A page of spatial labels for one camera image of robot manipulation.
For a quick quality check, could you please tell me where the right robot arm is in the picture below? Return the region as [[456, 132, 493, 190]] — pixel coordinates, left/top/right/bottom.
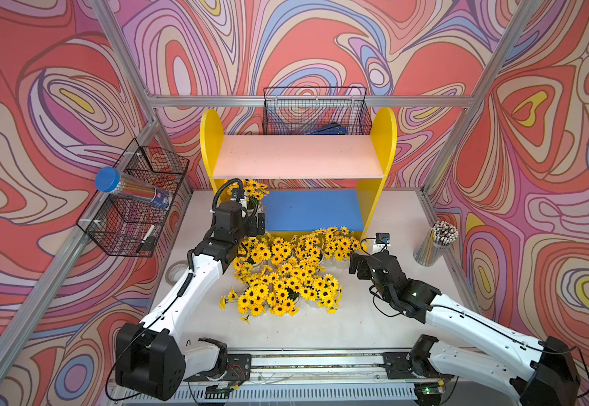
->
[[350, 250, 581, 405]]

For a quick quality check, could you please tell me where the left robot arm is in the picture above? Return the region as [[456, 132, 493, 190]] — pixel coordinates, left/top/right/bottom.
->
[[111, 201, 266, 401]]

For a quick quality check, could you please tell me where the clear cup of pencils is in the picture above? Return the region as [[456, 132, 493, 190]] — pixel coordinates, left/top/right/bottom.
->
[[413, 221, 458, 267]]

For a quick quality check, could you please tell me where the white tape roll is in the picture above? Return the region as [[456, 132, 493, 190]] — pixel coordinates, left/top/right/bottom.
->
[[165, 261, 189, 286]]

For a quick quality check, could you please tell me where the black marker in basket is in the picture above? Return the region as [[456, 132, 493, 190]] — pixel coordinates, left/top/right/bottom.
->
[[135, 224, 157, 254]]

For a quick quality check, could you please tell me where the yellow wooden shelf unit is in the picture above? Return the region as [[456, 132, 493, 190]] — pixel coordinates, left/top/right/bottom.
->
[[200, 108, 398, 240]]

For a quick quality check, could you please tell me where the clear tube blue cap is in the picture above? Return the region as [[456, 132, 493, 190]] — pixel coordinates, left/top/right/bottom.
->
[[94, 167, 171, 211]]

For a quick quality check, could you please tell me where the blue object in back basket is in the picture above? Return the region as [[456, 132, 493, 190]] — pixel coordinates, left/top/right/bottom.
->
[[307, 123, 348, 135]]

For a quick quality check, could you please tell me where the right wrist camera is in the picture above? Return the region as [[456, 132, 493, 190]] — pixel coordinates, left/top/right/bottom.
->
[[372, 232, 391, 254]]

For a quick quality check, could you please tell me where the black wire basket left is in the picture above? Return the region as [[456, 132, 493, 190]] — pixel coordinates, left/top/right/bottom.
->
[[76, 140, 190, 257]]

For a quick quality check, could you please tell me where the black wire basket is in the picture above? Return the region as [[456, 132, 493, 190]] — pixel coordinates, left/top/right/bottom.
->
[[76, 140, 190, 257], [262, 85, 372, 135]]

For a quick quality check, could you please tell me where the metal base rail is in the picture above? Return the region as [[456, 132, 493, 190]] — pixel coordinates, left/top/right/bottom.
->
[[111, 347, 529, 404]]

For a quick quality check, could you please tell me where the black wire basket back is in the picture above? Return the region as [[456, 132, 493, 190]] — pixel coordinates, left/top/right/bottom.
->
[[262, 85, 372, 135]]

